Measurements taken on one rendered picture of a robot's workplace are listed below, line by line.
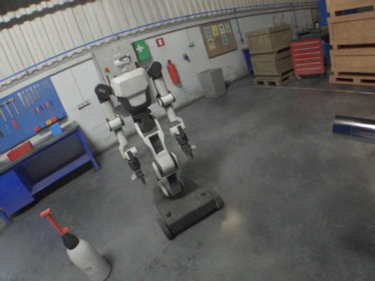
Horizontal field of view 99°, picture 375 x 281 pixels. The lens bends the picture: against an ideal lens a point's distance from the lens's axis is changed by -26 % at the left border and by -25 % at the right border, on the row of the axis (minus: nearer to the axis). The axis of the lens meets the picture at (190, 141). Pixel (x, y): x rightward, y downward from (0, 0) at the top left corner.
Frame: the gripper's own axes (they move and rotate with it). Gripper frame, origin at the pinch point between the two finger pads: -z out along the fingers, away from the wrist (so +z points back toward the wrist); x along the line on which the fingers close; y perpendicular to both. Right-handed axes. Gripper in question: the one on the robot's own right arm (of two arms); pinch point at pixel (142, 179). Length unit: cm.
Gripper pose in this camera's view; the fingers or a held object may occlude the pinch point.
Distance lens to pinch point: 172.2
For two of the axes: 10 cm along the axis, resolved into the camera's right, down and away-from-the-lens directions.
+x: 3.8, 1.0, -9.2
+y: 8.4, -4.4, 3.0
